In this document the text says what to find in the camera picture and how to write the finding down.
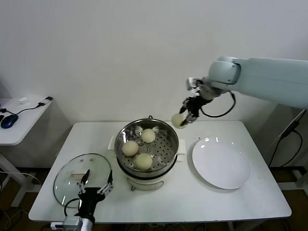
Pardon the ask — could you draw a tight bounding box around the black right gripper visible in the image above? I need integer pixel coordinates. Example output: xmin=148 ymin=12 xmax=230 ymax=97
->
xmin=179 ymin=96 xmax=206 ymax=126

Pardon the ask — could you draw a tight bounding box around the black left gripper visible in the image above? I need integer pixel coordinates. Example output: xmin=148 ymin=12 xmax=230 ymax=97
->
xmin=77 ymin=169 xmax=114 ymax=215

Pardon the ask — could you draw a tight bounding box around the white steamed baozi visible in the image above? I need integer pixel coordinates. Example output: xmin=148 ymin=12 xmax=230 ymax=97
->
xmin=171 ymin=113 xmax=187 ymax=128
xmin=135 ymin=153 xmax=154 ymax=171
xmin=122 ymin=141 xmax=140 ymax=157
xmin=141 ymin=128 xmax=156 ymax=144

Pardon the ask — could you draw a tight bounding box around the round glass pot lid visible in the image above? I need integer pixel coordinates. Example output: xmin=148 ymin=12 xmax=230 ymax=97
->
xmin=53 ymin=153 xmax=113 ymax=205

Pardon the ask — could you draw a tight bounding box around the perforated steel steamer basket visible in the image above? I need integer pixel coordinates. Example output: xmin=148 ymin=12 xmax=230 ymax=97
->
xmin=115 ymin=119 xmax=180 ymax=174

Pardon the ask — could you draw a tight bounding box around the stainless steel steamer pot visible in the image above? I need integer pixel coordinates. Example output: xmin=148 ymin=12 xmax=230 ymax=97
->
xmin=107 ymin=135 xmax=187 ymax=193

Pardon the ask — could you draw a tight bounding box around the white round plate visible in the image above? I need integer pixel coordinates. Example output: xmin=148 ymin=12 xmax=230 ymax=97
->
xmin=192 ymin=137 xmax=252 ymax=190

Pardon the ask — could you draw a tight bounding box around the white side desk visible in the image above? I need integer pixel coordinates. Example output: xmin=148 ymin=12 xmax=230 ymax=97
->
xmin=0 ymin=97 xmax=55 ymax=208

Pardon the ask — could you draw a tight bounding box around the blue computer mouse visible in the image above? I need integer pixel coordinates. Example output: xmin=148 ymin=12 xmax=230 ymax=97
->
xmin=1 ymin=114 xmax=19 ymax=128

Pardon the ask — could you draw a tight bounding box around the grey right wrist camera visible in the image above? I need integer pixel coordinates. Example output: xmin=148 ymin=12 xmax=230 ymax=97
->
xmin=185 ymin=76 xmax=202 ymax=92

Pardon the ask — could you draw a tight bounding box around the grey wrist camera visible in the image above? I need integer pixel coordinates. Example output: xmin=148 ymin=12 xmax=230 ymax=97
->
xmin=185 ymin=76 xmax=202 ymax=92
xmin=50 ymin=216 xmax=83 ymax=231

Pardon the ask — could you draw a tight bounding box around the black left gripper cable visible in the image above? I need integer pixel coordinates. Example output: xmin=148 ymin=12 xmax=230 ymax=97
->
xmin=63 ymin=198 xmax=81 ymax=216

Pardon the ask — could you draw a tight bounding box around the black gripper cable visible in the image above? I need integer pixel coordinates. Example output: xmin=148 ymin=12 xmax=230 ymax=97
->
xmin=63 ymin=198 xmax=81 ymax=216
xmin=201 ymin=91 xmax=237 ymax=118

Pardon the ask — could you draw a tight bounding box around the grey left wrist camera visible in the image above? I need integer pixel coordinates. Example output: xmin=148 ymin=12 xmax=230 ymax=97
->
xmin=50 ymin=216 xmax=83 ymax=231

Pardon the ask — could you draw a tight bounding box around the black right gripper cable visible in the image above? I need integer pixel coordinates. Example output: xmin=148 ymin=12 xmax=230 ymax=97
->
xmin=201 ymin=91 xmax=237 ymax=118

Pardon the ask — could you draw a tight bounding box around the black desk cable with plug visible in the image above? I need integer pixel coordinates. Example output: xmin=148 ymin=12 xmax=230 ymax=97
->
xmin=0 ymin=102 xmax=47 ymax=116

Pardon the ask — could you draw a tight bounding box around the black power adapter cable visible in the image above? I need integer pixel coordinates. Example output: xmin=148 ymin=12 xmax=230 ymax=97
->
xmin=268 ymin=110 xmax=304 ymax=168

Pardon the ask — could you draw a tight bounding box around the white desk leg frame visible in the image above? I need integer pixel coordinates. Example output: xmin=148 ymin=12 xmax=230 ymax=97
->
xmin=292 ymin=168 xmax=308 ymax=191

